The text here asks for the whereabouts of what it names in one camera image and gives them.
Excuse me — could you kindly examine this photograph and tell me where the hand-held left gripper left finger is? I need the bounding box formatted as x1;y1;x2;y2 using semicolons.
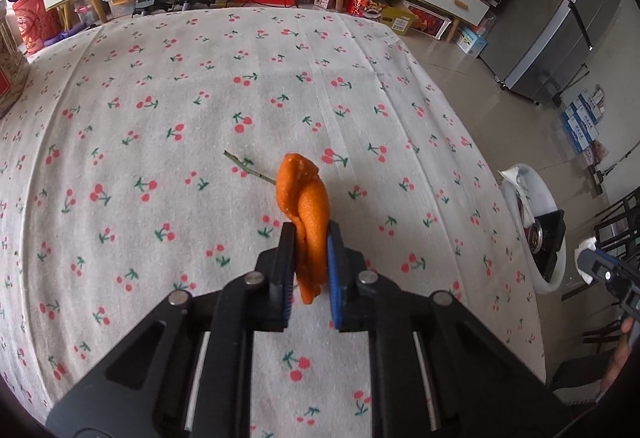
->
45;220;301;438

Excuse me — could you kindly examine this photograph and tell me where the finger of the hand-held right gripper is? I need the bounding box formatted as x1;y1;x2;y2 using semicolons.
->
577;248;640;319

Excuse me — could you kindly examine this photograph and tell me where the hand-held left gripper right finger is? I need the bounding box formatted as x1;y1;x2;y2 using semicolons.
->
326;219;583;438

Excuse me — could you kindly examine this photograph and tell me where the black plastic tray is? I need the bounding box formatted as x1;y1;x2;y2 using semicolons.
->
529;209;567;283

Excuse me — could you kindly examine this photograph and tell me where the orange peel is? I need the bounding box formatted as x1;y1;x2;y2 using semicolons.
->
276;154;331;306

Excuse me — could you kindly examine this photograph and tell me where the white trash bin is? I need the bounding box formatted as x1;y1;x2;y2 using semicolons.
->
499;163;568;293

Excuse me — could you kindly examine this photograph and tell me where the person's right hand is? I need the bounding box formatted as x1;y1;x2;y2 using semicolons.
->
600;317;640;394

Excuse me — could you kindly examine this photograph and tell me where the black chair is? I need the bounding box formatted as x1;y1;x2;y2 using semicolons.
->
582;188;640;354

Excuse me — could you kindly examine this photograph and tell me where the thin green stem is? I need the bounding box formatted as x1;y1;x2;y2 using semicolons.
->
223;150;277;185

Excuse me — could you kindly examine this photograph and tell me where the stack of blue white boxes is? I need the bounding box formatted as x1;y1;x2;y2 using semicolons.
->
559;88;606;153

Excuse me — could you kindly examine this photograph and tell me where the grey refrigerator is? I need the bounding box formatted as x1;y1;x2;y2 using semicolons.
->
480;0;621;106

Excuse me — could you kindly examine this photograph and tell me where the yellow cardboard box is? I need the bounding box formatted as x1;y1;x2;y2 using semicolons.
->
382;2;416;36

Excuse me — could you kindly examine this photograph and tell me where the red gift box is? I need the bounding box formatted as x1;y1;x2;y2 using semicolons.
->
407;2;451;38

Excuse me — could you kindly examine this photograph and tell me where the blue white box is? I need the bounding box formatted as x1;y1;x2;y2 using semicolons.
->
456;25;488;56

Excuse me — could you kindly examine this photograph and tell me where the red snack box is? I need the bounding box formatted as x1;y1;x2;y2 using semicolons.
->
346;0;388;21

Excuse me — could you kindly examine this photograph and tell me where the clear plastic storage box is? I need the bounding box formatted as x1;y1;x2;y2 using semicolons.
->
101;0;137;18

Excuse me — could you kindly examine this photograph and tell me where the clear jar red label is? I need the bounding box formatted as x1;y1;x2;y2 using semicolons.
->
0;0;31;119

